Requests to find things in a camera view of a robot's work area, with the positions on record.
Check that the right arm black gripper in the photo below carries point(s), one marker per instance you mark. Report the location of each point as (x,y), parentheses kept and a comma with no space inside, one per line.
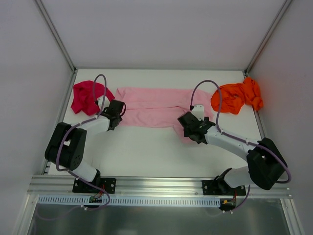
(190,132)

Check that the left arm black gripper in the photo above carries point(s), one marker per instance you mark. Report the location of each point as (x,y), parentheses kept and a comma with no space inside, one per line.
(115,121)

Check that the pink t shirt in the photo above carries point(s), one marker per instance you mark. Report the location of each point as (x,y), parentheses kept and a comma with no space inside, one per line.
(155,108)

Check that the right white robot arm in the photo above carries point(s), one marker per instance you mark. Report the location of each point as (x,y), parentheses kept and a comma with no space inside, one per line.
(265,164)

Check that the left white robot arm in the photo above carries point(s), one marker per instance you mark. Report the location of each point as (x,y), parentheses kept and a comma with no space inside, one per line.
(67,144)

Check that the magenta t shirt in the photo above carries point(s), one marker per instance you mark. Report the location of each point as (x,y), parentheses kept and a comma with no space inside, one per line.
(83,100)

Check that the orange t shirt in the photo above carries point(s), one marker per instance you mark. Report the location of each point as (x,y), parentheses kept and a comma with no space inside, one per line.
(235,96)

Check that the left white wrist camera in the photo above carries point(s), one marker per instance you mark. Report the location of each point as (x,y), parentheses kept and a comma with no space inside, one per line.
(100,100)

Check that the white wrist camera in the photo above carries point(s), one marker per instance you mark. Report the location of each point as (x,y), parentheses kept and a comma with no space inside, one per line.
(100,100)
(197,110)

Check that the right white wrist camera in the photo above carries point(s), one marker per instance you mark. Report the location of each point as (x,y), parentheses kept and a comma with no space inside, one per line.
(197,110)

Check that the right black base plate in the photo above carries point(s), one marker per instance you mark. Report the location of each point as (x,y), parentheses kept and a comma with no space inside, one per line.
(217,187)

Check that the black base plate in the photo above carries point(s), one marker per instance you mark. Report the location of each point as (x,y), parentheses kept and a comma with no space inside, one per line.
(108,184)
(217,187)

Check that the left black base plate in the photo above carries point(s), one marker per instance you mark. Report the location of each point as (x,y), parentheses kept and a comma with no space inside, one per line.
(108,184)

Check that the front aluminium rail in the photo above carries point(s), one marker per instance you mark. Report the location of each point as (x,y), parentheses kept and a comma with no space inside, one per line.
(145,186)

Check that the right aluminium frame post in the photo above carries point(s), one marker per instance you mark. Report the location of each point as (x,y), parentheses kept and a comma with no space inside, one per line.
(267,36)

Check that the aluminium frame post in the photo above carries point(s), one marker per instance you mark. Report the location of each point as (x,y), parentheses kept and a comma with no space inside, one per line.
(53,30)
(267,36)

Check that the white slotted cable duct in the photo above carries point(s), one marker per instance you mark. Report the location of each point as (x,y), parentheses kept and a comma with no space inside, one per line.
(130,201)

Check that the left aluminium frame post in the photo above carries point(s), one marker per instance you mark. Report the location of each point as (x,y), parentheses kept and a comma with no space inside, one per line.
(53,30)

